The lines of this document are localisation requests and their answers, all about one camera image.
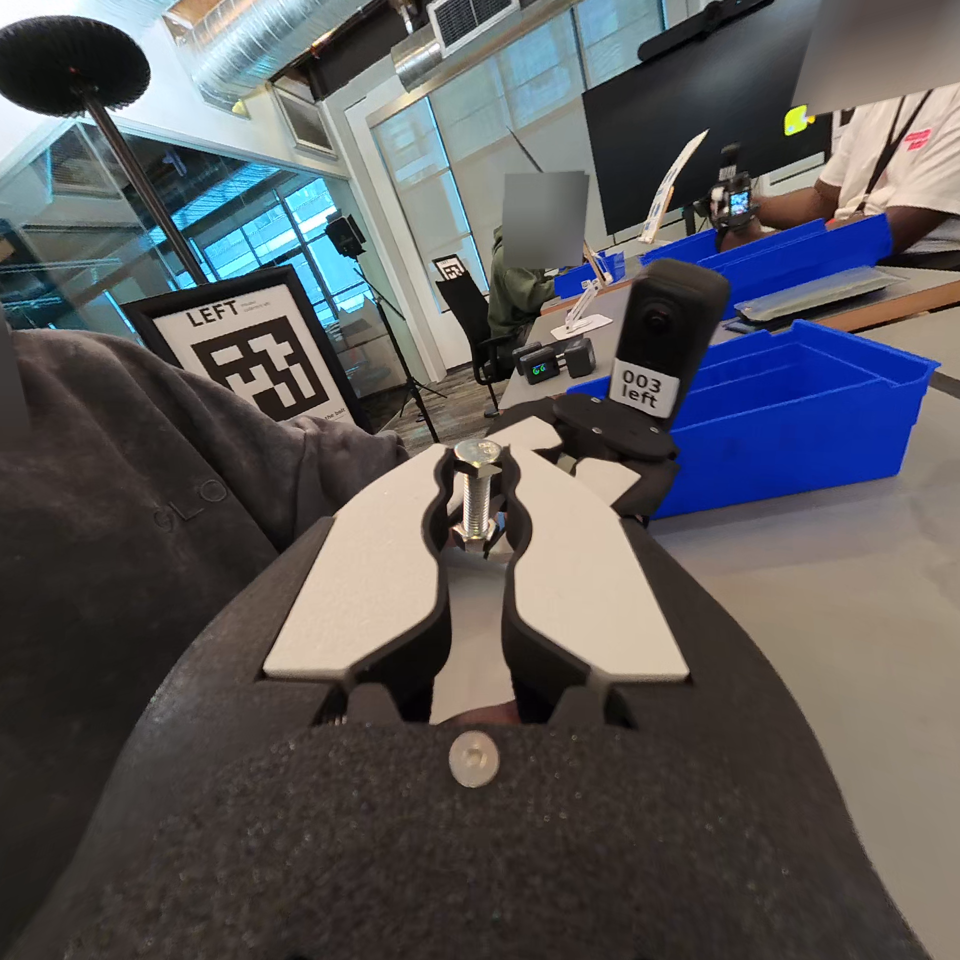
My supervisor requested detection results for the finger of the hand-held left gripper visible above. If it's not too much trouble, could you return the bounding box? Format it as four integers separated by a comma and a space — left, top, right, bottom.
567, 455, 646, 513
483, 416, 568, 459

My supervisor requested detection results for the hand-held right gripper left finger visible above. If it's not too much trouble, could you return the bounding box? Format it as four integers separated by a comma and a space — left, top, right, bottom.
261, 444, 478, 709

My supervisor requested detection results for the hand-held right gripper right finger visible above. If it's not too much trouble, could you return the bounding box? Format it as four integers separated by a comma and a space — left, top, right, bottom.
483, 444, 693, 709

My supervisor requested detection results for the silver bolt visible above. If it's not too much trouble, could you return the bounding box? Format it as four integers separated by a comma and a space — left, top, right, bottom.
452, 438, 511, 549

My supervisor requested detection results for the blue plastic bin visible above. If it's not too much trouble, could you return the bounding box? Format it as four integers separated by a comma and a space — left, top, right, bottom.
567, 320, 942, 522
554, 225, 721, 303
698, 215, 895, 318

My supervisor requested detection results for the grey desk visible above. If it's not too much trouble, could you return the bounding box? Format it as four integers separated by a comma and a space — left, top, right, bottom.
503, 300, 960, 960

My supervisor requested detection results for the white document stand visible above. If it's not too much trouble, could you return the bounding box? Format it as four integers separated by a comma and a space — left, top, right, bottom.
563, 131, 711, 340

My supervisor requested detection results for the grey metal plate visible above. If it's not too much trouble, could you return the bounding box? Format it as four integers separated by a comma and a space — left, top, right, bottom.
735, 266, 910, 325

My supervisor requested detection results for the black monitor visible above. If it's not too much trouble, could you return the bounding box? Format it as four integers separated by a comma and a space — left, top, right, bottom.
582, 0, 835, 235

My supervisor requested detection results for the black white marker board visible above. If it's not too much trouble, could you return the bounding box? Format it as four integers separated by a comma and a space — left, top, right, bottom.
120, 267, 361, 436

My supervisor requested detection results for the black pole stand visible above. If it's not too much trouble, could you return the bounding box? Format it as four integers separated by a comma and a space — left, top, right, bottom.
0, 15, 211, 286

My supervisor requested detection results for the silver ventilation duct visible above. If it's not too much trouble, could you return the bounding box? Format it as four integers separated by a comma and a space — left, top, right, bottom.
188, 0, 376, 106

